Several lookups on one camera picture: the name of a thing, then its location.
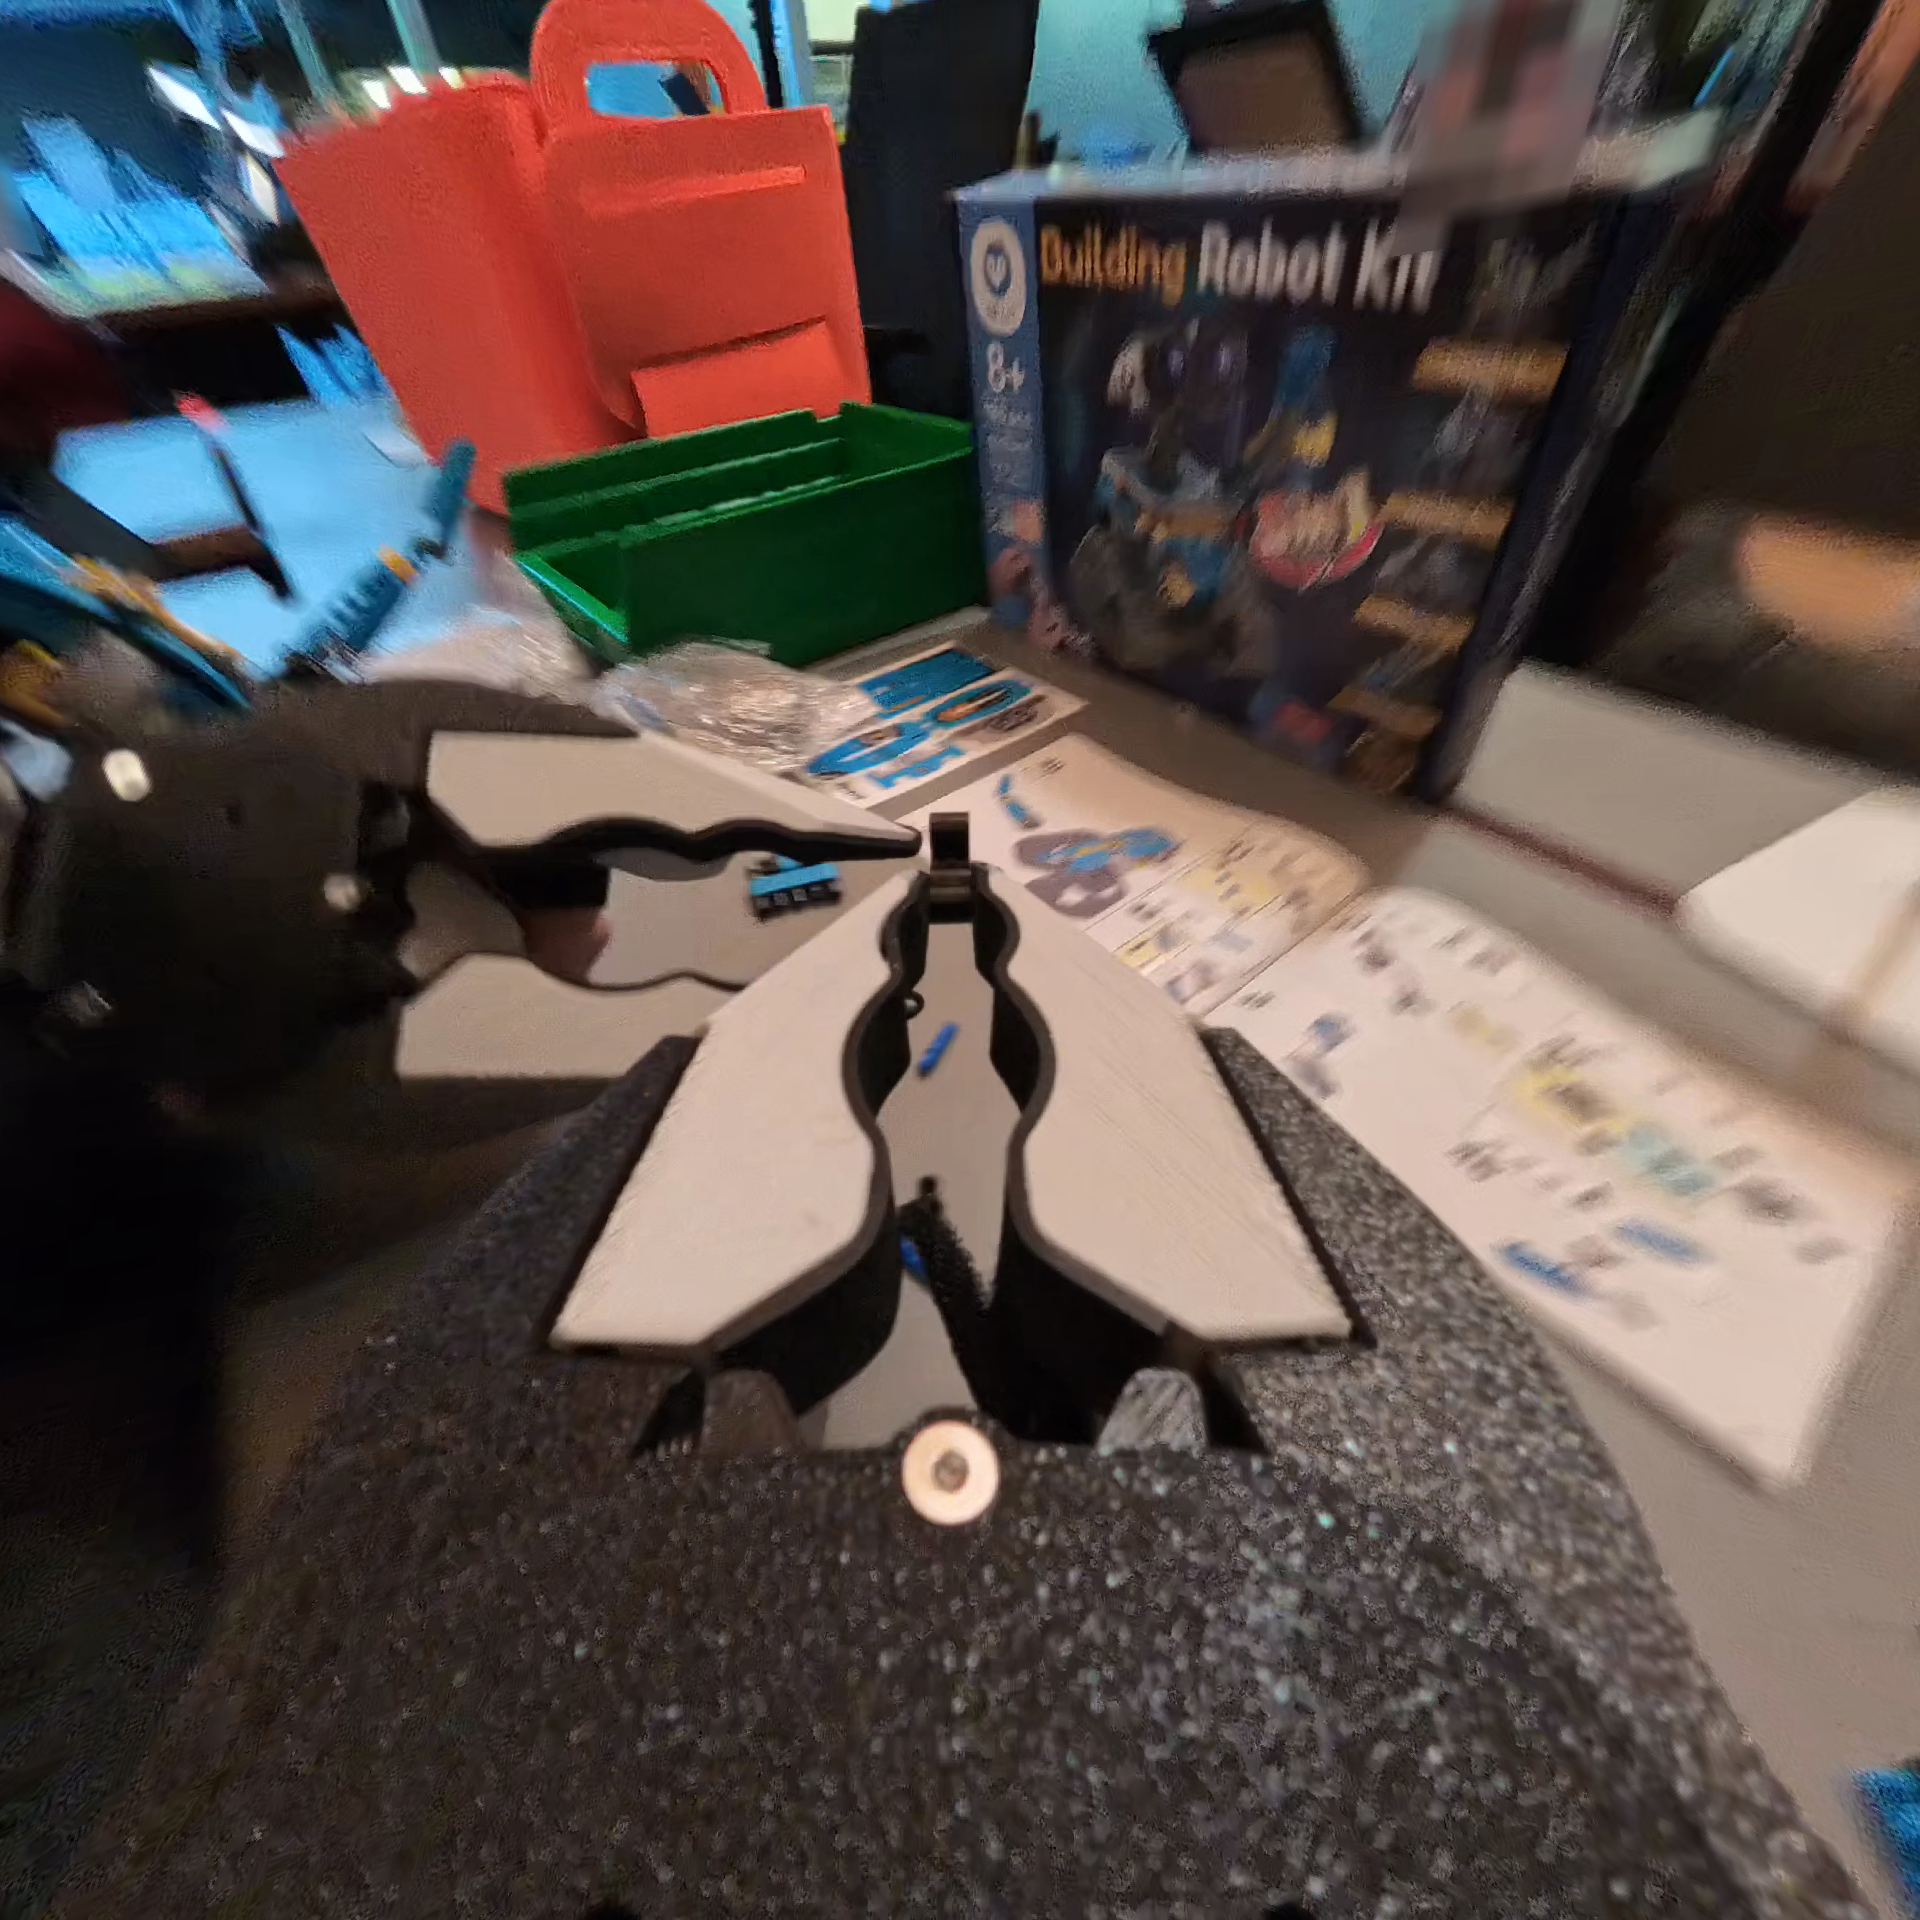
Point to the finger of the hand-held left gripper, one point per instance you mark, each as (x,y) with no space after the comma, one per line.
(644,780)
(495,937)

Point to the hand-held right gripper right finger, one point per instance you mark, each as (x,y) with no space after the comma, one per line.
(1155,1184)

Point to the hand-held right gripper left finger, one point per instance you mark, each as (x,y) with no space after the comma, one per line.
(721,1184)

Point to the black T-shaped connector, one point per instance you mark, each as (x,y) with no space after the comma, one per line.
(948,840)

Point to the grey desk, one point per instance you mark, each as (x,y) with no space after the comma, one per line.
(1723,1576)

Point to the black desk partition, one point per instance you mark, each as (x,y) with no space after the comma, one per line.
(1695,376)

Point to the bubble wrap bag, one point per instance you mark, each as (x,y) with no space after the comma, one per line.
(721,704)

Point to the blue black brick assembly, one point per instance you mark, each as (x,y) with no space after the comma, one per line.
(795,886)

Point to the green plastic bin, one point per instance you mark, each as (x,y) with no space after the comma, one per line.
(779,586)

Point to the blue sticker sheet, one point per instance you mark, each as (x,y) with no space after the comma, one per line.
(931,720)

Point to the blue toy robot model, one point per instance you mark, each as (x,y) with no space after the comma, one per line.
(90,599)

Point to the open instruction booklet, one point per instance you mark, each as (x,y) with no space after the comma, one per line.
(1499,1126)

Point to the orange felt bag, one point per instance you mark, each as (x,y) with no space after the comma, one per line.
(451,301)

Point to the black office chair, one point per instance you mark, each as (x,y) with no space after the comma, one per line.
(938,212)

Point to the dark blue robot kit box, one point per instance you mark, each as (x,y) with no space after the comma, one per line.
(1276,494)

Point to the black framed brown board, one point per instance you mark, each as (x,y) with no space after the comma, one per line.
(1259,84)

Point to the blue perforated beam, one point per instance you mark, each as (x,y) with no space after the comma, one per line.
(1890,1816)

